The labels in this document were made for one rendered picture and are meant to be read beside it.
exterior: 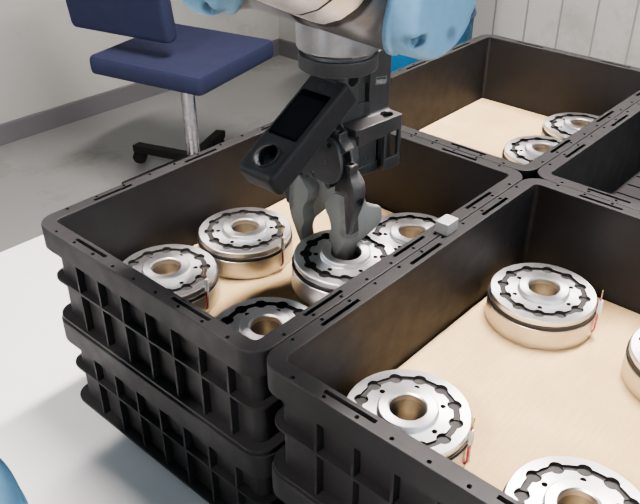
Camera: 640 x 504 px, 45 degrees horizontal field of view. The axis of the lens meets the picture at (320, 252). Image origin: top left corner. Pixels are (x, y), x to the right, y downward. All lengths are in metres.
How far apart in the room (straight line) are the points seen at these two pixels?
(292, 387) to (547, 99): 0.82
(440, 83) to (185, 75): 1.37
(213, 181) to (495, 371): 0.38
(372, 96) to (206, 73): 1.75
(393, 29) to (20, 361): 0.65
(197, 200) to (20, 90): 2.52
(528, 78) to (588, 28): 1.87
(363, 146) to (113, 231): 0.27
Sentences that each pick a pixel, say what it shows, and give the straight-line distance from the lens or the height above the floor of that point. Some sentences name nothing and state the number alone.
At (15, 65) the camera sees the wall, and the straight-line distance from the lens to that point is 3.33.
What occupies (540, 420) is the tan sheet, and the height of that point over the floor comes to 0.83.
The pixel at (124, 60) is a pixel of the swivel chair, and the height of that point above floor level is 0.49.
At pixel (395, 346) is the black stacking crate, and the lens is 0.70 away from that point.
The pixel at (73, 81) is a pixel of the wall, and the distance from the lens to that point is 3.47.
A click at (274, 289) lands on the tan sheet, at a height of 0.83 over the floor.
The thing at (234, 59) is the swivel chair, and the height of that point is 0.49.
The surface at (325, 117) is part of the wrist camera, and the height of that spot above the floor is 1.04.
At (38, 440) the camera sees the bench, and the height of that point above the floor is 0.70.
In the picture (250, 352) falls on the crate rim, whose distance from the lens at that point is 0.58.
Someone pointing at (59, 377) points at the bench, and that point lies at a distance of 0.95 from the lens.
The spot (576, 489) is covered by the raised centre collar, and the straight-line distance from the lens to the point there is 0.60.
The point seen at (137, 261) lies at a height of 0.86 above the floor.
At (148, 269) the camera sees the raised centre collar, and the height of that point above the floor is 0.87.
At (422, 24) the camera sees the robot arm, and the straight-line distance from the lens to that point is 0.48.
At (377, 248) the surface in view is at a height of 0.89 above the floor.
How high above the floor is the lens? 1.30
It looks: 32 degrees down
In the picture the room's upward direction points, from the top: straight up
